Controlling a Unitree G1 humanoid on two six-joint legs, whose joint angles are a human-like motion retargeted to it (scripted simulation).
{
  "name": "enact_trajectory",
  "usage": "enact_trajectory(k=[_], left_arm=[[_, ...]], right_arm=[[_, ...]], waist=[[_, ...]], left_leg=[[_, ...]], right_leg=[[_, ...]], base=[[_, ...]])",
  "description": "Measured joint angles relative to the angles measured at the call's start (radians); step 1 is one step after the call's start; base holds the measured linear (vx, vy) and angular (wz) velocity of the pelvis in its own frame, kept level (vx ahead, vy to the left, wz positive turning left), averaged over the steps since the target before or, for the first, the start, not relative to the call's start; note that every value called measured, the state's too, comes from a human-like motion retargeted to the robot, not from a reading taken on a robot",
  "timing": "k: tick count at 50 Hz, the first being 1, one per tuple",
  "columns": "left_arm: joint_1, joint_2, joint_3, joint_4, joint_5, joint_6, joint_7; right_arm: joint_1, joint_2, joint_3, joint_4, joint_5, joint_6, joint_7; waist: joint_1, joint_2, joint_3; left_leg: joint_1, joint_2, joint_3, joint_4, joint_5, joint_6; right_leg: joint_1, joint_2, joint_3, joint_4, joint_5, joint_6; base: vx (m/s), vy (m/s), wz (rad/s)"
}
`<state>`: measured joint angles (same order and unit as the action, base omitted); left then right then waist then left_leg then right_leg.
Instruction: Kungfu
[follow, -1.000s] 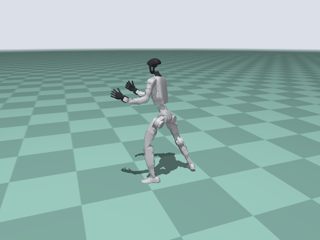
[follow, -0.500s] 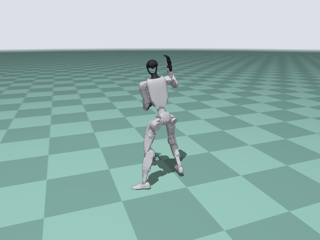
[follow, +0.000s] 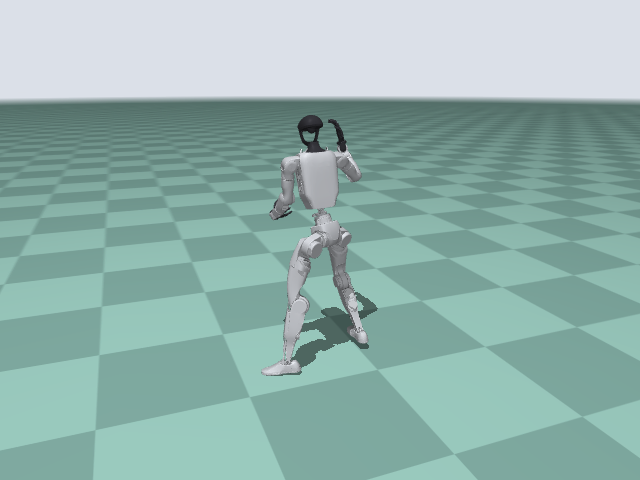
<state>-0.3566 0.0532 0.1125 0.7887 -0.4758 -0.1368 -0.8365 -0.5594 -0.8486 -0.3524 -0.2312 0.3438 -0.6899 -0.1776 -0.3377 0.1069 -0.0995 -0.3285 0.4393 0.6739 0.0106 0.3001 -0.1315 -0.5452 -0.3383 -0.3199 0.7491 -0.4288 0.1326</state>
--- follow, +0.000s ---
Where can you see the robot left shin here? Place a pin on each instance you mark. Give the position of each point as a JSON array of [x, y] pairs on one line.
[[293, 326]]

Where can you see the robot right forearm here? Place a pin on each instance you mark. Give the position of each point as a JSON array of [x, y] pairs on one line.
[[348, 155]]

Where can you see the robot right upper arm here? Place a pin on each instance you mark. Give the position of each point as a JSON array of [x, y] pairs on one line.
[[347, 167]]

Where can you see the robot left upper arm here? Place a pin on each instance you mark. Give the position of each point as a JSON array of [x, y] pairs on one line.
[[289, 165]]

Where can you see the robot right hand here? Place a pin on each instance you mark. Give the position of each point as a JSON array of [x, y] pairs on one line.
[[341, 142]]

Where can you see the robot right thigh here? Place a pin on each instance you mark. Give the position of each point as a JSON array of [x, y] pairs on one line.
[[338, 253]]

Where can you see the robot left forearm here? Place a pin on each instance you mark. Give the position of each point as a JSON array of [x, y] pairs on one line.
[[279, 208]]

